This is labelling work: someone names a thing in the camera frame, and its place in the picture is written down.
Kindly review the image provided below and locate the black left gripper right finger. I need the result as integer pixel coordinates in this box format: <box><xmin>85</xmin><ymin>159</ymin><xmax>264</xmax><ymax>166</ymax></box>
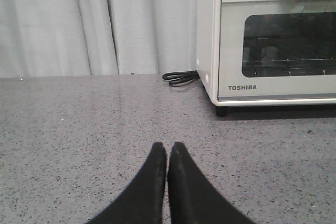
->
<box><xmin>167</xmin><ymin>142</ymin><xmax>253</xmax><ymax>223</ymax></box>

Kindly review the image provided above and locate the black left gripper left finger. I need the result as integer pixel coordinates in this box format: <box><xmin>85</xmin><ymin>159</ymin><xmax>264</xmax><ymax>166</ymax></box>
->
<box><xmin>89</xmin><ymin>142</ymin><xmax>166</xmax><ymax>223</ymax></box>

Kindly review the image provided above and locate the toaster oven glass door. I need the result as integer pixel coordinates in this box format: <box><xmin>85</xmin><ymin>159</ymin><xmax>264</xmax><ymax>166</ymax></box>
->
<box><xmin>217</xmin><ymin>0</ymin><xmax>335</xmax><ymax>101</ymax></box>

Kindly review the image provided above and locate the white Toshiba toaster oven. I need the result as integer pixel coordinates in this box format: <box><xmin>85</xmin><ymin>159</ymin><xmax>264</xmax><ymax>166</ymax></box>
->
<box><xmin>196</xmin><ymin>0</ymin><xmax>335</xmax><ymax>114</ymax></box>

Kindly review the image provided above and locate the grey curtain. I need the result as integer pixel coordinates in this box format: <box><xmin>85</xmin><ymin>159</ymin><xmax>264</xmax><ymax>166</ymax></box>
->
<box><xmin>1</xmin><ymin>0</ymin><xmax>197</xmax><ymax>78</ymax></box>

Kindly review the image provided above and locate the black power cable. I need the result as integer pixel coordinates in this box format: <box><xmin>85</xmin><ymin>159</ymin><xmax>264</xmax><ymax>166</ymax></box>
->
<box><xmin>162</xmin><ymin>70</ymin><xmax>200</xmax><ymax>87</ymax></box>

